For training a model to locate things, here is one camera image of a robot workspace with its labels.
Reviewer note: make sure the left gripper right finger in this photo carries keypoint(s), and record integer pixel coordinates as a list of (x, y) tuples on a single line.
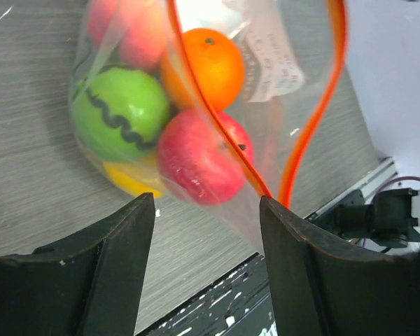
[(323, 285)]

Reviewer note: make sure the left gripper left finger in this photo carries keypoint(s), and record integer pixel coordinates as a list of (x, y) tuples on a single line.
[(88, 283)]

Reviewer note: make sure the yellow lemon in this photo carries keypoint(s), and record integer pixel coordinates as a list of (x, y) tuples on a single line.
[(136, 178)]

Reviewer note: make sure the red apple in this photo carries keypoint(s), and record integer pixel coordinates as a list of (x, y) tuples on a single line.
[(195, 164)]

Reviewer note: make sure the green watermelon ball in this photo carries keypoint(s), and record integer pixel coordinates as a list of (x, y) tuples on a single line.
[(120, 113)]

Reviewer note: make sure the clear zip top bag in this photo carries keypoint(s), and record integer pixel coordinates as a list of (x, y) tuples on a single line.
[(294, 53)]

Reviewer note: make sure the orange fruit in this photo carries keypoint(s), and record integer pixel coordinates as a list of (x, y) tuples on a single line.
[(217, 63)]

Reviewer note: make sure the pink peach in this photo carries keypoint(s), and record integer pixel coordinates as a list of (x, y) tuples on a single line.
[(139, 28)]

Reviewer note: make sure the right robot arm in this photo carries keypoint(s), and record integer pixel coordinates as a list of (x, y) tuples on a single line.
[(387, 220)]

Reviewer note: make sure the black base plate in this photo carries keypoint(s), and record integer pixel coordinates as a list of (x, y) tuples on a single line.
[(238, 303)]

